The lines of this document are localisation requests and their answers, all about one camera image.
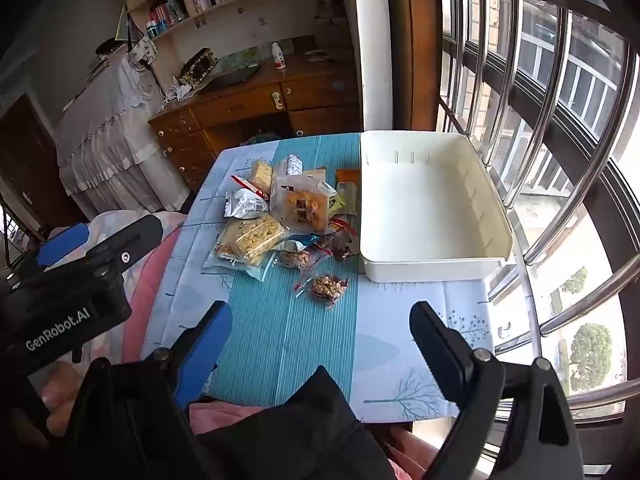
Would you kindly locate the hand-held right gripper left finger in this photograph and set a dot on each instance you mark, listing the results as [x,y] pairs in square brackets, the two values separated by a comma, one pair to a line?
[212,332]

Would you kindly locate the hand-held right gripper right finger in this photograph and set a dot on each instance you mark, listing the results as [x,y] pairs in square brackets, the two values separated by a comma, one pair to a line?
[435,340]

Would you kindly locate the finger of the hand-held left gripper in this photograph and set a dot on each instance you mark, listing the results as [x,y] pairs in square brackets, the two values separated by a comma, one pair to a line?
[65,246]
[135,232]

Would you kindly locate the red cookie packet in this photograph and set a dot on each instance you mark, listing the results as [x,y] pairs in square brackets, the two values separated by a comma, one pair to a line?
[250,187]

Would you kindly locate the white plastic bin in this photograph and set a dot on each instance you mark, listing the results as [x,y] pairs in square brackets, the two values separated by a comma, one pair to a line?
[425,210]

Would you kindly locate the square cracker clear packet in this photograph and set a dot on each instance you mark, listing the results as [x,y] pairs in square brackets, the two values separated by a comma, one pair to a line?
[261,175]

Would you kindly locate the long white red packet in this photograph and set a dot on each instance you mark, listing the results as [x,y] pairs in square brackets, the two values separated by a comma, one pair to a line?
[294,165]

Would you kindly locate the orange snack bar packet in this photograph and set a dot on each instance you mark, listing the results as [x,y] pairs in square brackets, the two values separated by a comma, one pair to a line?
[347,176]

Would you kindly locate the beige cracker packet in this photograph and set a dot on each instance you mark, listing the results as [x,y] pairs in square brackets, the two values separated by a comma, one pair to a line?
[316,174]

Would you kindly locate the person's left hand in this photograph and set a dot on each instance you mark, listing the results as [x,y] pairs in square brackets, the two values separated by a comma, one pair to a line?
[62,395]

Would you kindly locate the pink printed blanket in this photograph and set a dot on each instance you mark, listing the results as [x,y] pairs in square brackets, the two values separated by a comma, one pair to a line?
[145,280]

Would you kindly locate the blue printed tablecloth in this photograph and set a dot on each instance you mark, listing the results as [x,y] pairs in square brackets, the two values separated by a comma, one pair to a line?
[280,335]

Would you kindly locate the dark wooden door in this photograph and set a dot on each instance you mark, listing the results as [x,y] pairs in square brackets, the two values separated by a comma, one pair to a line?
[20,160]

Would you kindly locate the large clear biscuit packet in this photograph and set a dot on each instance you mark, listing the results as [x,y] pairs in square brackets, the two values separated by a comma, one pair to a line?
[250,240]

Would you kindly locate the white lace furniture cover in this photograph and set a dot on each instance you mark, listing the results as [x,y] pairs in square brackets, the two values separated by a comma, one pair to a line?
[110,135]

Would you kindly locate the clear nut candy packet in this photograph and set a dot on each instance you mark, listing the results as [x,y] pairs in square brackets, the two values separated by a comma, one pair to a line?
[327,287]
[297,258]

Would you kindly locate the white grey snack packet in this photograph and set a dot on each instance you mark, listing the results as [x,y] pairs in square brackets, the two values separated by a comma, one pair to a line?
[245,205]

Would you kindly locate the black garment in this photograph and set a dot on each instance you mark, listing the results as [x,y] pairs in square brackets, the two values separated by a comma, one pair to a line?
[300,420]

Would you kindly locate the red date snack packet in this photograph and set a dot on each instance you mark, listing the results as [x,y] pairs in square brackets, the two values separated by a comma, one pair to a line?
[340,247]

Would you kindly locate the clear bag of pastries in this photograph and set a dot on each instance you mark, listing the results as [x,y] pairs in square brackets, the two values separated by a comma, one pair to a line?
[302,205]

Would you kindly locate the green plastic bag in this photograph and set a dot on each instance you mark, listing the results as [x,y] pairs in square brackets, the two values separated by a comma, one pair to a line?
[260,138]

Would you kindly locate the wooden desk with drawers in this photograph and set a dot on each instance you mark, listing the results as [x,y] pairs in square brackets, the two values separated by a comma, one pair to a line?
[240,105]

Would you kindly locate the green pastry packet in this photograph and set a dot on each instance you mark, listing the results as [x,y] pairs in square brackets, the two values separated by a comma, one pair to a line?
[340,204]

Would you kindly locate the black patterned case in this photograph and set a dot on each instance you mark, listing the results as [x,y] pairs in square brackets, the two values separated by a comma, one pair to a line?
[199,65]

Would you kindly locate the black laptop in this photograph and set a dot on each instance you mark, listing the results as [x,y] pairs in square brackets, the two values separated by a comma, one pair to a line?
[230,79]

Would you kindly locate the floral cloth bag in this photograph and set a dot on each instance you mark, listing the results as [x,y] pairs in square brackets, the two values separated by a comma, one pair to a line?
[142,51]

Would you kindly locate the metal window grille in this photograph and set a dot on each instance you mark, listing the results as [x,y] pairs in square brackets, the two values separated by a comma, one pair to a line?
[520,175]

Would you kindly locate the mint drawer hook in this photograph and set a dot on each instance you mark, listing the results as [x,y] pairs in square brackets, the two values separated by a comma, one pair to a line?
[276,100]

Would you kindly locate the green printed desk mat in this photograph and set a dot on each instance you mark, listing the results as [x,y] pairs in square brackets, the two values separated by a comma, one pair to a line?
[240,56]

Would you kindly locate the white bottle red label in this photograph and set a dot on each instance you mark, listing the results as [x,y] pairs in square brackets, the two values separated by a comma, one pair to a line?
[278,57]

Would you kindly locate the white pipe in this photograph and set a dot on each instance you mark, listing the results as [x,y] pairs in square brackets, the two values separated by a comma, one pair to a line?
[372,35]

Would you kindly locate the brown wooden window frame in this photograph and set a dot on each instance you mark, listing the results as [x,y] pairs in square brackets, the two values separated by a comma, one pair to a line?
[422,35]

